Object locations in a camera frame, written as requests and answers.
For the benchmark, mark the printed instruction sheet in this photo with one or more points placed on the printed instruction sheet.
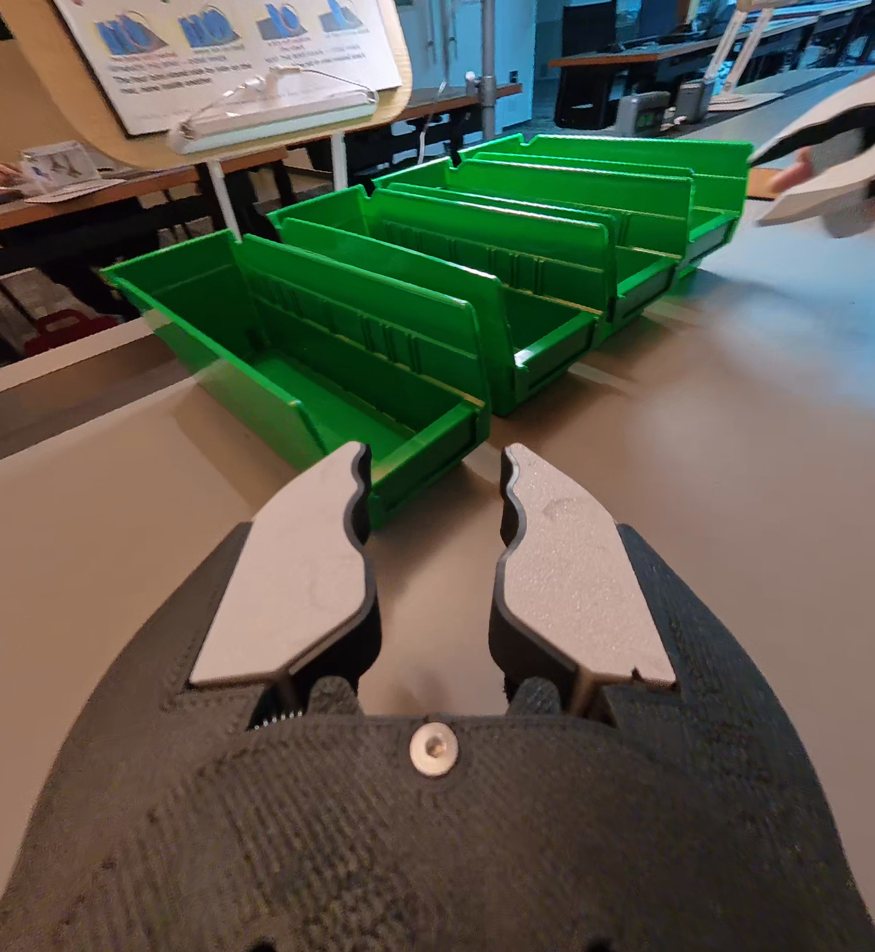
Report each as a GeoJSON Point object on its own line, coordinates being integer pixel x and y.
{"type": "Point", "coordinates": [296, 59]}

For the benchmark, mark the light grey desk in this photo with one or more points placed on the light grey desk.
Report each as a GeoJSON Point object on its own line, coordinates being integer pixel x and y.
{"type": "Point", "coordinates": [705, 446]}

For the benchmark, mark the long wooden table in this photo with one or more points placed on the long wooden table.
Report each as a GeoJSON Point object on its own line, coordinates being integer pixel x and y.
{"type": "Point", "coordinates": [184, 173]}

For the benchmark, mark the wooden clipboard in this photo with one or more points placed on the wooden clipboard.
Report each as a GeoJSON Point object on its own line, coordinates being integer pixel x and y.
{"type": "Point", "coordinates": [50, 82]}

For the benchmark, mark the grey equipment box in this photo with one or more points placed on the grey equipment box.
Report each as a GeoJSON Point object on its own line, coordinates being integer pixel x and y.
{"type": "Point", "coordinates": [642, 115]}

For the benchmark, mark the green plastic bin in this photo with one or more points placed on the green plastic bin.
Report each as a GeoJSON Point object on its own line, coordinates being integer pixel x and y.
{"type": "Point", "coordinates": [642, 286]}
{"type": "Point", "coordinates": [333, 387]}
{"type": "Point", "coordinates": [542, 335]}
{"type": "Point", "coordinates": [716, 223]}

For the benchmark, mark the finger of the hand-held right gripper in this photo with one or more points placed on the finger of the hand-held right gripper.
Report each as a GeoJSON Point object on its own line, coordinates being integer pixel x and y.
{"type": "Point", "coordinates": [847, 182]}
{"type": "Point", "coordinates": [854, 97]}

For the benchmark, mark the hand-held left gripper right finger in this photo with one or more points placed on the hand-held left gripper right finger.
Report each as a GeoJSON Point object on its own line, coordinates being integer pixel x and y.
{"type": "Point", "coordinates": [579, 587]}

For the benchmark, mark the red plastic container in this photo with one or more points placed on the red plastic container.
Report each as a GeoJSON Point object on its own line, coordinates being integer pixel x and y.
{"type": "Point", "coordinates": [73, 335]}

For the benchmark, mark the wooden-edged side table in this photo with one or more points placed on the wooden-edged side table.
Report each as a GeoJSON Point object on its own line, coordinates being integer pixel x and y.
{"type": "Point", "coordinates": [759, 183]}

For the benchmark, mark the metal stand pole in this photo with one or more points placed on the metal stand pole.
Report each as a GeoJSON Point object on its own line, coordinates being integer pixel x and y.
{"type": "Point", "coordinates": [488, 44]}

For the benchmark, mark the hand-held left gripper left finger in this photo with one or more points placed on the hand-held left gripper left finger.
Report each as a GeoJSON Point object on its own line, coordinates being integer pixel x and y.
{"type": "Point", "coordinates": [289, 580]}

